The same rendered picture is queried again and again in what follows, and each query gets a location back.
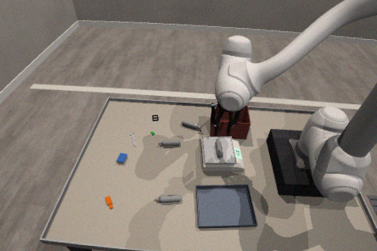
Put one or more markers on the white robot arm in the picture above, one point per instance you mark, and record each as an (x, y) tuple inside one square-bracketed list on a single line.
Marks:
[(340, 162)]

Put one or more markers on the grey gas cylinder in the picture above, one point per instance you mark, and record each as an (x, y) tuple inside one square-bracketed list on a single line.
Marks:
[(170, 143), (189, 124), (219, 148), (169, 198)]

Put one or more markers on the red open box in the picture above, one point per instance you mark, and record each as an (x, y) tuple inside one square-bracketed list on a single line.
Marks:
[(238, 131)]

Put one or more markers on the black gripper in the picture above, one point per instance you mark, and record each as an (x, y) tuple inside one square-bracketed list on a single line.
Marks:
[(219, 116)]

